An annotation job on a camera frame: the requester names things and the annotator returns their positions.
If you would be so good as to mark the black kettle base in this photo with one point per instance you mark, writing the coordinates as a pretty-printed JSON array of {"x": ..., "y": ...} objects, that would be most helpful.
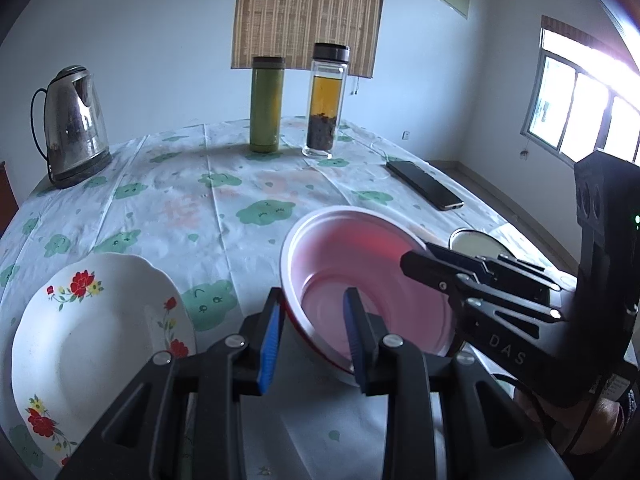
[{"x": 82, "y": 175}]

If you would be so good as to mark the bamboo window blind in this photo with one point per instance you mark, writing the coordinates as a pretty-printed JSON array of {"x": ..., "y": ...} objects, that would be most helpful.
[{"x": 310, "y": 15}]

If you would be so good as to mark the black smartphone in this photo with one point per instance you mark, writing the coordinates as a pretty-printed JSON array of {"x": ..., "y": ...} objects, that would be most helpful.
[{"x": 425, "y": 185}]

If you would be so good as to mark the small round lid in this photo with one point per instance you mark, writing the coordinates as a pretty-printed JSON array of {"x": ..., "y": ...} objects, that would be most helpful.
[{"x": 475, "y": 245}]

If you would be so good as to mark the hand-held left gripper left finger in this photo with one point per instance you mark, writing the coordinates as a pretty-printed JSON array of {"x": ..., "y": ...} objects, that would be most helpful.
[{"x": 267, "y": 345}]

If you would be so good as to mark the stainless steel electric kettle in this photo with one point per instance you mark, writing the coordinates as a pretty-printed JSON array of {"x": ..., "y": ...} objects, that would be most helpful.
[{"x": 70, "y": 115}]

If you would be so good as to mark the white plate with red flowers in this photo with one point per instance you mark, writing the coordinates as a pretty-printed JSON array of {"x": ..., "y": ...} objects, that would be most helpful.
[{"x": 90, "y": 350}]

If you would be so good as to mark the red bowl with white interior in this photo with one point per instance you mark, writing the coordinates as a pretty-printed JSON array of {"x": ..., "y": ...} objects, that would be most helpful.
[{"x": 350, "y": 255}]

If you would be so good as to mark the person's right hand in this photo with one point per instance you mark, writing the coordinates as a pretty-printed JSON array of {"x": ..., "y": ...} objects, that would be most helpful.
[{"x": 600, "y": 420}]

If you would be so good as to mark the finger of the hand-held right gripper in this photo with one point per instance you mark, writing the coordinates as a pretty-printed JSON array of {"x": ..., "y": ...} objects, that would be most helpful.
[
  {"x": 435, "y": 270},
  {"x": 520, "y": 270}
]

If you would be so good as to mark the sliding glass window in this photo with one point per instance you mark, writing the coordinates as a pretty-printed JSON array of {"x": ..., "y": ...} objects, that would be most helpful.
[{"x": 585, "y": 105}]

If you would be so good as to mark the glass tea bottle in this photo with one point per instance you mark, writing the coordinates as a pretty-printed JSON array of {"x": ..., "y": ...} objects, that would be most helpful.
[{"x": 325, "y": 105}]

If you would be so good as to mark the green thermos bottle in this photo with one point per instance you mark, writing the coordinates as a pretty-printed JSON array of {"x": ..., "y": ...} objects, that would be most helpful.
[{"x": 266, "y": 110}]

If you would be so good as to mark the brown wooden sideboard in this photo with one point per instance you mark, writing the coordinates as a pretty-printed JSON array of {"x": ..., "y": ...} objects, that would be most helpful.
[{"x": 6, "y": 195}]

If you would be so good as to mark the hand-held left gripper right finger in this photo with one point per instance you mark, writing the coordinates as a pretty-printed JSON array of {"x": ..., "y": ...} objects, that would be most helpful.
[{"x": 352, "y": 340}]

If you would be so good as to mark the white tablecloth with green prints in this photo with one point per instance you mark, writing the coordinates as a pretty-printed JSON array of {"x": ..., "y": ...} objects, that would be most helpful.
[{"x": 200, "y": 200}]

